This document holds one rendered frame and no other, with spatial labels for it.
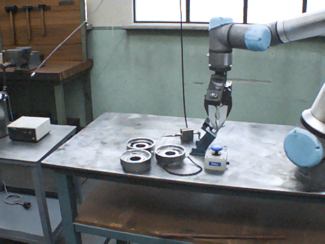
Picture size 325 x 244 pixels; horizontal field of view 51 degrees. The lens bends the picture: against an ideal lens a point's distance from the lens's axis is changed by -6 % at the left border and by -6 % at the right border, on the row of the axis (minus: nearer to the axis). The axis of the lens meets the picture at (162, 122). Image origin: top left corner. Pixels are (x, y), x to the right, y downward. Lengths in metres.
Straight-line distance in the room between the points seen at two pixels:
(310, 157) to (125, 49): 2.17
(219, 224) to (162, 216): 0.22
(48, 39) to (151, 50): 0.87
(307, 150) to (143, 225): 0.68
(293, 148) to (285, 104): 1.84
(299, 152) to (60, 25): 2.39
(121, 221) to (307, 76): 1.89
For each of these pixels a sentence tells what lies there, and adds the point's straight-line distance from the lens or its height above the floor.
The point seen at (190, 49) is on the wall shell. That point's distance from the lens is 2.79.
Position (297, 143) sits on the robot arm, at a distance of 1.00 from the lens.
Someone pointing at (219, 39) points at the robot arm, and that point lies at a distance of 1.10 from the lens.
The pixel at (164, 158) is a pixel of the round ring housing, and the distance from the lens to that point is 1.21.
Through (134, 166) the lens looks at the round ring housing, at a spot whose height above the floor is 0.83.
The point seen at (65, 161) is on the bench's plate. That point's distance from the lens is 1.31.
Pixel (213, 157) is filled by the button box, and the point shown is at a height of 0.84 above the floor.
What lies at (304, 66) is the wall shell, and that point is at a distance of 2.78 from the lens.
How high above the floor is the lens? 1.35
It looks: 20 degrees down
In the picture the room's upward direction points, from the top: 1 degrees counter-clockwise
